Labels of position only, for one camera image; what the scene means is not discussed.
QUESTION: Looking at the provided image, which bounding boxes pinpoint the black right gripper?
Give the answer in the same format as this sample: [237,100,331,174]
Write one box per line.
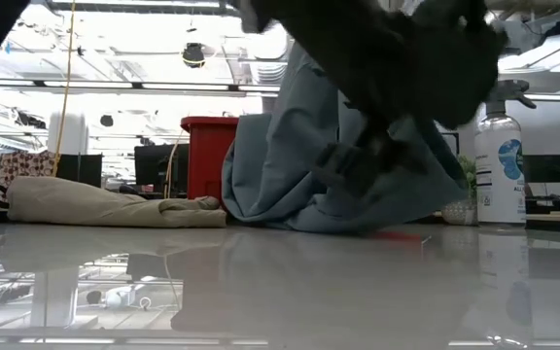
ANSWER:
[352,0,509,176]

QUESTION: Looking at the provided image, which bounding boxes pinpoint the white spray bottle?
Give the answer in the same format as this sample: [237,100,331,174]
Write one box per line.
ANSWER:
[473,79,538,225]

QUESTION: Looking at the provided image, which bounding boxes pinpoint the red plastic laundry bin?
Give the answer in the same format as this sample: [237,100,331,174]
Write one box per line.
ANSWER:
[180,115,240,201]

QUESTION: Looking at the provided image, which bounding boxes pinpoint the black computer monitor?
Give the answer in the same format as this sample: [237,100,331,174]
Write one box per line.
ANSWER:
[133,144,190,198]

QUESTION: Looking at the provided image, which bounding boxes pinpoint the grey-teal trousers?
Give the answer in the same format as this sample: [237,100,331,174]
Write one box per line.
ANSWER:
[221,41,471,234]

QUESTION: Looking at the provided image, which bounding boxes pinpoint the black monitor on arm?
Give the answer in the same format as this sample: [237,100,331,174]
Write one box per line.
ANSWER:
[524,154,560,214]

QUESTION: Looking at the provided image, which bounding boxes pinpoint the black cabinet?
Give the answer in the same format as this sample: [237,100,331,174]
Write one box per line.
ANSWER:
[55,154,103,189]

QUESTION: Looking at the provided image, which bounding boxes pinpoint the small potted succulent plant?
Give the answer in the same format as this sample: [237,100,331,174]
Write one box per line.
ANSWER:
[440,155,479,227]

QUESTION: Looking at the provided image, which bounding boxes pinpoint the patterned fabric bag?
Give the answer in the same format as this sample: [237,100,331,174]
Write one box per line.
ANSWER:
[0,150,57,179]

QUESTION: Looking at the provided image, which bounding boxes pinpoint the black ceiling dome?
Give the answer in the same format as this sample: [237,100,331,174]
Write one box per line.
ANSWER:
[182,42,207,68]

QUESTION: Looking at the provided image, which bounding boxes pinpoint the white pillar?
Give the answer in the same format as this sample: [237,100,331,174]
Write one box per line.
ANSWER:
[48,112,89,156]

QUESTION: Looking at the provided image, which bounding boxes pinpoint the yellow cable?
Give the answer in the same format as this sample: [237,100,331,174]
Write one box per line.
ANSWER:
[52,0,77,177]

